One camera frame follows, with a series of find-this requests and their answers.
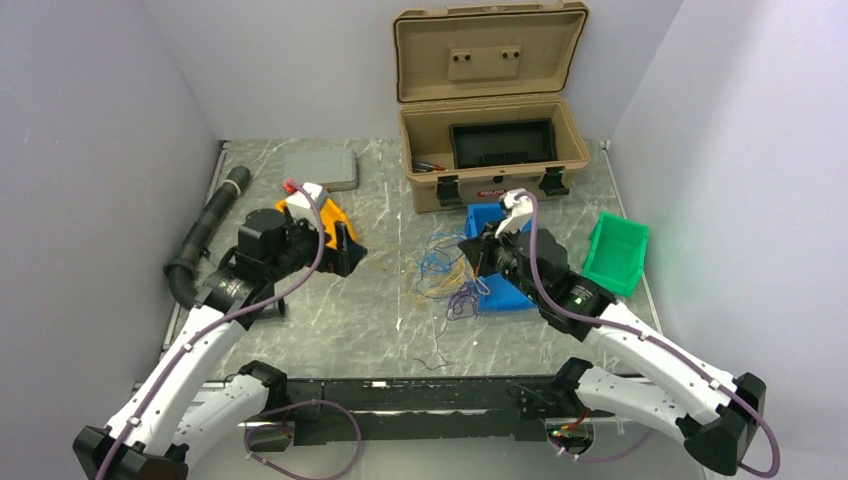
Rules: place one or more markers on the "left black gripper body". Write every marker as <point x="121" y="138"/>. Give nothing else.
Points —
<point x="303" y="245"/>

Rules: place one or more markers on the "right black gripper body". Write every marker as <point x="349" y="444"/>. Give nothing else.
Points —
<point x="500" y="254"/>

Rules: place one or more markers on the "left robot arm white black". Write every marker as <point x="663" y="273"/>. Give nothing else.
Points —
<point x="225" y="309"/>

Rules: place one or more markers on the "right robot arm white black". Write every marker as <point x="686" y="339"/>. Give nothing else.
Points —
<point x="718" y="417"/>

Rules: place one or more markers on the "orange plastic bin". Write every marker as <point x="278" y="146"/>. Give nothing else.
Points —
<point x="331" y="213"/>

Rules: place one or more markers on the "blue plastic bin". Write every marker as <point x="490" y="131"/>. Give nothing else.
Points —
<point x="503" y="296"/>

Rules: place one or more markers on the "grey plastic case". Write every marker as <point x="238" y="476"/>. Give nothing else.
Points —
<point x="334" y="169"/>

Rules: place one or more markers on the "silver wrench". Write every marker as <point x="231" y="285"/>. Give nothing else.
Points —
<point x="209" y="256"/>

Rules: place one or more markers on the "screwdrivers in toolbox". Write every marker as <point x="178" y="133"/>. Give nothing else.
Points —
<point x="424" y="167"/>

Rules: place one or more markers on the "black tray in toolbox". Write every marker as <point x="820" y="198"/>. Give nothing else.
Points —
<point x="503" y="143"/>

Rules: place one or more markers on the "green plastic bin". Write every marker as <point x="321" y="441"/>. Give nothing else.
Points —
<point x="616" y="255"/>

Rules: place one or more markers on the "tan open toolbox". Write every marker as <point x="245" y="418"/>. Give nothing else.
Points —
<point x="479" y="64"/>

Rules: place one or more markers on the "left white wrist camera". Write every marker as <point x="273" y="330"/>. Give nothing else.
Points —
<point x="304" y="201"/>

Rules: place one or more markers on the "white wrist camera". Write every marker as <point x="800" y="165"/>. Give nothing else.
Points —
<point x="518" y="209"/>
<point x="304" y="201"/>

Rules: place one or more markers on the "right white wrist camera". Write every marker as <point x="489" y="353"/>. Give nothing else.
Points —
<point x="518" y="209"/>

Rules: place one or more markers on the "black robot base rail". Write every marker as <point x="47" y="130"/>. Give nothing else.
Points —
<point x="320" y="411"/>

